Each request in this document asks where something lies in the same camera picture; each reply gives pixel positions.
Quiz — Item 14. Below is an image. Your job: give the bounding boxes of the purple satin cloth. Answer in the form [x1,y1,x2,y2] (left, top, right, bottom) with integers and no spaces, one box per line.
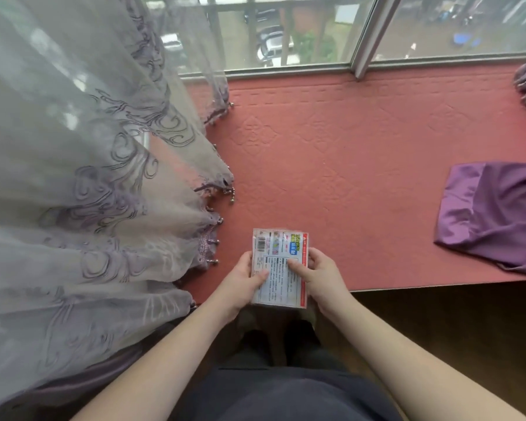
[434,161,526,278]

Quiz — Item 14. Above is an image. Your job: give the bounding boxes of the person's right forearm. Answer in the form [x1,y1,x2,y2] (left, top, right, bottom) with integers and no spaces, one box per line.
[321,294,526,421]

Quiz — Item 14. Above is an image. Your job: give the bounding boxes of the white parked car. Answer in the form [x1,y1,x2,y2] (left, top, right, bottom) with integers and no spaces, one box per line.
[257,31,297,67]

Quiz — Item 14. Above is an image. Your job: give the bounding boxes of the silver parked car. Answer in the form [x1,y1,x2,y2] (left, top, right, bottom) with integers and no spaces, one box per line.
[160,33,185,53]

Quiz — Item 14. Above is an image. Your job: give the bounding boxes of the person's left forearm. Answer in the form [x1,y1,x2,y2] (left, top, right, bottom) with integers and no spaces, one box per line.
[70,299,239,421]

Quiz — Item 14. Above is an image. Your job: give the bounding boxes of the person's right hand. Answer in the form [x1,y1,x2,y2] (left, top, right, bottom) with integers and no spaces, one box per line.
[288,247,357,320]

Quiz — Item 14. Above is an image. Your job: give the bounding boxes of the sheer embroidered beaded curtain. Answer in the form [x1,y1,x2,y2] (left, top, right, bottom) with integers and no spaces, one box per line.
[0,0,237,410]

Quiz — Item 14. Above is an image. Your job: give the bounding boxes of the person's left hand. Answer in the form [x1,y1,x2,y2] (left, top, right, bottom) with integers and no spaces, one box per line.
[207,251,271,322]

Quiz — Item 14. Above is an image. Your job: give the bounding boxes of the person's dark clothing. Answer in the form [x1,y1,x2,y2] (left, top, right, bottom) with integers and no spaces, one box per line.
[171,319,405,421]

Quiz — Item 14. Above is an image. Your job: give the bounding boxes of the grey window frame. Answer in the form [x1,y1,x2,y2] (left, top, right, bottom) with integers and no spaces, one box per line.
[175,0,526,81]

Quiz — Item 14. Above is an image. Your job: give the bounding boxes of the clear packet with printed card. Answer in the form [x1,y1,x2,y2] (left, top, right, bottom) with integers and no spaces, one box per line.
[250,228,311,310]

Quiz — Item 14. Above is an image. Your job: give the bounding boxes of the red embossed sill mat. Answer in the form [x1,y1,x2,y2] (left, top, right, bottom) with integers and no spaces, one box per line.
[175,61,526,305]

